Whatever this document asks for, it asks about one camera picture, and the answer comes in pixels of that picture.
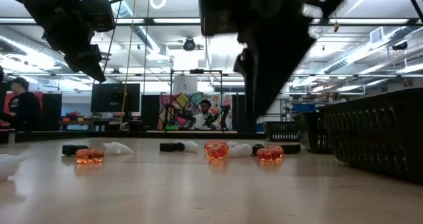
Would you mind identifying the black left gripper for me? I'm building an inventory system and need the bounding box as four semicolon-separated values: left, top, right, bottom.
22;0;106;83

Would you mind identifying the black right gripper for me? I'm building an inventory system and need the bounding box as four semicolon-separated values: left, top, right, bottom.
233;0;350;116

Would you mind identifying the black slotted plastic basket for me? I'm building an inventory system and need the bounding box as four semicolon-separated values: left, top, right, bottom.
317;87;423;185
262;120;300;142
292;111;333;154

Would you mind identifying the black monitor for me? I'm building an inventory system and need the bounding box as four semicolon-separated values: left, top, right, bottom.
91;83;141;113

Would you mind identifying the metal shelf rack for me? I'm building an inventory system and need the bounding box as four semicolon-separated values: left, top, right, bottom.
279;98;293;122

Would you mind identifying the tall black panel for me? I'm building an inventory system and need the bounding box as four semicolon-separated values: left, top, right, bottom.
232;94;258;134
141;94;161;131
41;92;63;131

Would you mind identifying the colourful toy pile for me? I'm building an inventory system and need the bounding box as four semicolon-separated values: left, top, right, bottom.
60;110;84;122

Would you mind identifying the wooden bench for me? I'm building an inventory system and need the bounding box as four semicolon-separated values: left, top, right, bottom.
57;118;124;132

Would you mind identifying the blue storage bin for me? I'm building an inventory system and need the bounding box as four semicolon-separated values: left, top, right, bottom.
291;102;320;113

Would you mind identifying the person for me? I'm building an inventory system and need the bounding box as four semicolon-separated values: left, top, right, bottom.
190;98;219;131
0;76;42;133

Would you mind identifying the black skull-faced figurine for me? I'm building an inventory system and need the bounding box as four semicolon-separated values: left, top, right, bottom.
250;143;265;157
159;142;185;153
61;144;89;157
281;143;302;155

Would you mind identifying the colourful mural panel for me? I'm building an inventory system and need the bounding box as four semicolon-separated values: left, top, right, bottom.
157;92;233;131

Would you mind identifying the black overhead rig beam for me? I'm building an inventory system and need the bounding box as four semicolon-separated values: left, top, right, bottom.
0;17;423;28

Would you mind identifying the white air vent grille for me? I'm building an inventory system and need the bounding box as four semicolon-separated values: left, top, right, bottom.
369;26;385;45

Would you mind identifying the black ceiling projector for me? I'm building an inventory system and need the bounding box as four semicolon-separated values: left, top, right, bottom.
391;41;409;52

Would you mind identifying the yellow rope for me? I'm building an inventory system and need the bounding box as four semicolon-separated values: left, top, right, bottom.
120;0;137;123

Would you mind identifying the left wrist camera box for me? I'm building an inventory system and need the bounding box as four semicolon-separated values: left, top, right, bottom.
80;0;116;33

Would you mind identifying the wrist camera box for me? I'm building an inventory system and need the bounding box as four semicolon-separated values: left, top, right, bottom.
80;0;116;33
199;0;247;37

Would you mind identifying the thin black hanging cable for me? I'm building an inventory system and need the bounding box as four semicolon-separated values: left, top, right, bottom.
142;5;150;96

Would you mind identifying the silver ventilation duct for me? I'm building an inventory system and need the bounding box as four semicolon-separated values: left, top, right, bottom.
322;25;423;75
112;0;163;56

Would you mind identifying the black metal stand frame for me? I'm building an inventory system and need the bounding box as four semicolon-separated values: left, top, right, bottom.
169;68;224;132

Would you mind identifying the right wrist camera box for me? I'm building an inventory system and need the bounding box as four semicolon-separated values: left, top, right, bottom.
199;0;247;37

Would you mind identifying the long black ceiling rail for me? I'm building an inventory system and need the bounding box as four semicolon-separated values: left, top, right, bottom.
6;72;423;79

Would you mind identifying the round black ceiling camera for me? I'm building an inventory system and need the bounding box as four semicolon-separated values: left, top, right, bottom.
182;38;197;52

